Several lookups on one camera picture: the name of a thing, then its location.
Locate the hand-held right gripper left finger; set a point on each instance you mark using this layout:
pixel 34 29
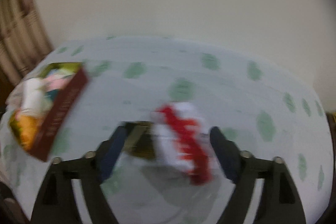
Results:
pixel 111 153

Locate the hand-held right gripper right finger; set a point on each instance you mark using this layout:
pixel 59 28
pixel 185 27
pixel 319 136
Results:
pixel 227 155

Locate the dark olive packet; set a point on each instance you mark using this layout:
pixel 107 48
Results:
pixel 140 140

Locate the white sock red cuff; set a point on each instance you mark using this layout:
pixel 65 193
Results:
pixel 183 140

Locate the red tin box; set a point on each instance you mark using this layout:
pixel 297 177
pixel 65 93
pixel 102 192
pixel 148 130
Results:
pixel 63 113

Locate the orange squishy animal toy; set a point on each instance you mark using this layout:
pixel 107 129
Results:
pixel 27 129

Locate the white pink wet wipes packet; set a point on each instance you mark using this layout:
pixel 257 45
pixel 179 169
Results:
pixel 60 81

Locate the white sock with red label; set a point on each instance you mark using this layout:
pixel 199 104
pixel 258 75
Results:
pixel 34 95

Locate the green cloud print bedsheet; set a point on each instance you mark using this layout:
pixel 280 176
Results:
pixel 236 87

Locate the dark wooden furniture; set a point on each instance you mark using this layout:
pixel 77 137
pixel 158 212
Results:
pixel 331 124

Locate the beige printed curtain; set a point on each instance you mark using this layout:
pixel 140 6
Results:
pixel 18 37

